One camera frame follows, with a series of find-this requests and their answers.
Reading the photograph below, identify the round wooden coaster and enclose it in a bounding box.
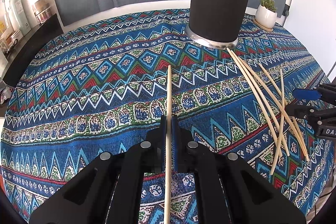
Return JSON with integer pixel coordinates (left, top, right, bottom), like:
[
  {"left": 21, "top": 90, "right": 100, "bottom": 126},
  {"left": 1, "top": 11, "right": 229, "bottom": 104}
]
[{"left": 253, "top": 18, "right": 273, "bottom": 32}]

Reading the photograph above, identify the pink glass jar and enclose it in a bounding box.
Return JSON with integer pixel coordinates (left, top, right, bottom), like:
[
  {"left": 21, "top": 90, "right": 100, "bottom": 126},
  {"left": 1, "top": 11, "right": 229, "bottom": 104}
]
[{"left": 32, "top": 0, "right": 52, "bottom": 25}]

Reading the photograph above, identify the blue patterned tablecloth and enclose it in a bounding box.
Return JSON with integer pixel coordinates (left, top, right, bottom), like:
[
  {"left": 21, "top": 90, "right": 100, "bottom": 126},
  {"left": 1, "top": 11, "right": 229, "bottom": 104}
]
[{"left": 1, "top": 9, "right": 334, "bottom": 222}]

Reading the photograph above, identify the black side shelf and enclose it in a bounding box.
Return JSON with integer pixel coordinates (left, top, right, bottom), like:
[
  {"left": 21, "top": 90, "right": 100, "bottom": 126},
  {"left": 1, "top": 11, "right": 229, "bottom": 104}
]
[{"left": 1, "top": 14, "right": 63, "bottom": 87}]

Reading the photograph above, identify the white pot succulent plant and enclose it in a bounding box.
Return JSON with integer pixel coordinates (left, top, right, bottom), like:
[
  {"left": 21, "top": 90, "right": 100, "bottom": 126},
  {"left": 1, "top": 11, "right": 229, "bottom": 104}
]
[{"left": 255, "top": 0, "right": 277, "bottom": 28}]

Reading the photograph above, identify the black cylindrical utensil holder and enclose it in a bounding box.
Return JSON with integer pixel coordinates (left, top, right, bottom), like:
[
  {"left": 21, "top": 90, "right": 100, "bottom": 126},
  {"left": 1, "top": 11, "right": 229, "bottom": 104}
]
[{"left": 185, "top": 0, "right": 248, "bottom": 50}]

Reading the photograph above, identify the white bottle on shelf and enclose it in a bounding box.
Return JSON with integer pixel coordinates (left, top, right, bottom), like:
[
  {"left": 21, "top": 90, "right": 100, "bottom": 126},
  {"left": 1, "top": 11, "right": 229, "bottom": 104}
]
[{"left": 10, "top": 0, "right": 31, "bottom": 36}]

